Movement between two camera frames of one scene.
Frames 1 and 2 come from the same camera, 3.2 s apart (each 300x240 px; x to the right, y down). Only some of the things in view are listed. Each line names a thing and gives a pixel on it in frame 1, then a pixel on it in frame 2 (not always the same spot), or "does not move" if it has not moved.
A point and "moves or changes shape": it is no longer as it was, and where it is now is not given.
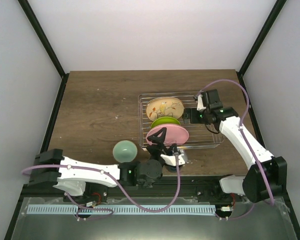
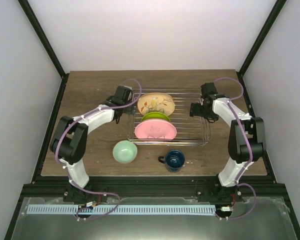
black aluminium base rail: (200, 186) does not move
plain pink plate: (175, 134) to (155, 129)
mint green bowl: (125, 151) does not move
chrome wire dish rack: (160, 121) moves or changes shape
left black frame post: (47, 44) does not move
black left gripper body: (162, 148) to (129, 110)
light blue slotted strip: (123, 209) does not move
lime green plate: (165, 120) to (155, 115)
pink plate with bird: (164, 106) to (156, 102)
